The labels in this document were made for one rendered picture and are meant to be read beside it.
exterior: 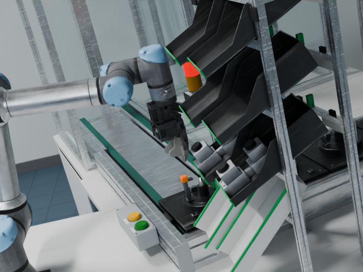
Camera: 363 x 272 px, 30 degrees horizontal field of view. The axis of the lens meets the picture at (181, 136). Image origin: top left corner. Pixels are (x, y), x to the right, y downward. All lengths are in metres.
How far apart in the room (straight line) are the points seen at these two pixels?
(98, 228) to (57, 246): 0.15
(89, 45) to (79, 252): 1.04
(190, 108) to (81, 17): 1.27
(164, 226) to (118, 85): 0.52
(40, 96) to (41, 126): 3.46
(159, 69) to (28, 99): 0.37
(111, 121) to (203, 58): 1.54
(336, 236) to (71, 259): 0.84
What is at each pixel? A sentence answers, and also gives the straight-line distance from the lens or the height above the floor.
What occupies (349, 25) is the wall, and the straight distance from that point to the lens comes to 5.19.
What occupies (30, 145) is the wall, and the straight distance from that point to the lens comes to 5.35.
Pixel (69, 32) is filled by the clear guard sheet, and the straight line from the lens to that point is 3.22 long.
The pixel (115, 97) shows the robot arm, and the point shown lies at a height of 1.43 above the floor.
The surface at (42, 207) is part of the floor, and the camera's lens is 4.75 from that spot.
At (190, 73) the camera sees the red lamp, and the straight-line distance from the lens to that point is 2.16.
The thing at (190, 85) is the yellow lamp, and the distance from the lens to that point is 2.18.
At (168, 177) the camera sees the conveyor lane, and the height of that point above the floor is 0.92.
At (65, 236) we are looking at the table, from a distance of 2.40.
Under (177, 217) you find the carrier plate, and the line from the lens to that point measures 2.06.
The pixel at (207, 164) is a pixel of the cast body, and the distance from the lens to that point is 1.76.
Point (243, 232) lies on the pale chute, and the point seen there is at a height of 1.04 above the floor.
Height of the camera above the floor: 1.95
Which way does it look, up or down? 22 degrees down
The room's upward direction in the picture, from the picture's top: 14 degrees counter-clockwise
